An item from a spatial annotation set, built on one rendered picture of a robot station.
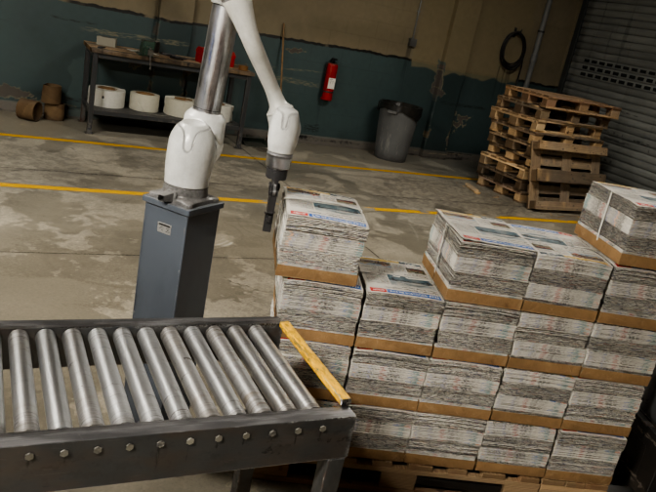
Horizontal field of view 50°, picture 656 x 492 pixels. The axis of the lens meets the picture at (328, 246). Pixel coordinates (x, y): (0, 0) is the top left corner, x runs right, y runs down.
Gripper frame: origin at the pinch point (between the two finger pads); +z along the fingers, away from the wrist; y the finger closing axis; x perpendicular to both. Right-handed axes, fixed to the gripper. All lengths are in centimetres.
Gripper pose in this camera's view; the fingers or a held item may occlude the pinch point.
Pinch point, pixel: (267, 222)
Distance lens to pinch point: 254.9
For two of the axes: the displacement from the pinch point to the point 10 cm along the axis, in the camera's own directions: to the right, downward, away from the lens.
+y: -0.9, -3.3, 9.4
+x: -9.8, -1.5, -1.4
